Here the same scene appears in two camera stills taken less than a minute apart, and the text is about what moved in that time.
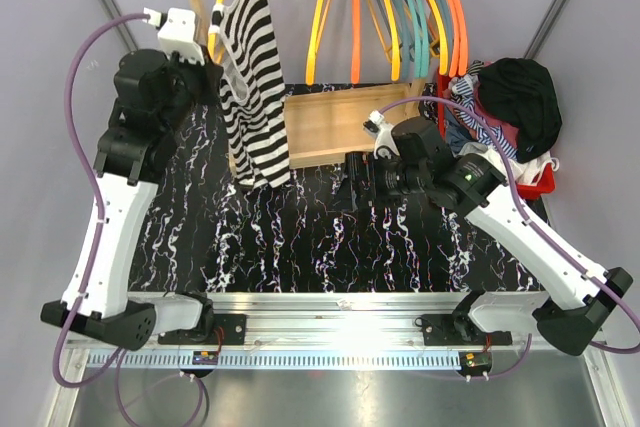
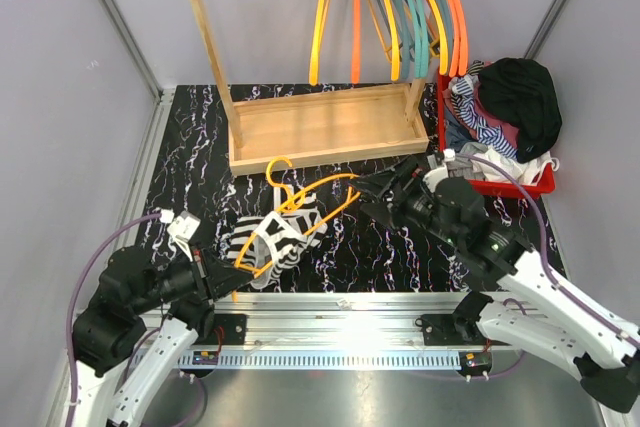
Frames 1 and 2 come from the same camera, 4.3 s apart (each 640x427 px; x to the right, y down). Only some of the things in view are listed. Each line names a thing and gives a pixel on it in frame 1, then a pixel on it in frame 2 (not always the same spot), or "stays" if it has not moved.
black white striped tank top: x=254 y=84 → x=268 y=245
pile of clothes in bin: x=521 y=101 stays
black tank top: x=521 y=93 stays
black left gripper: x=210 y=76 → x=215 y=278
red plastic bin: x=545 y=181 stays
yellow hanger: x=216 y=49 → x=289 y=205
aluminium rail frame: x=337 y=320 stays
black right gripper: x=361 y=166 → x=380 y=182
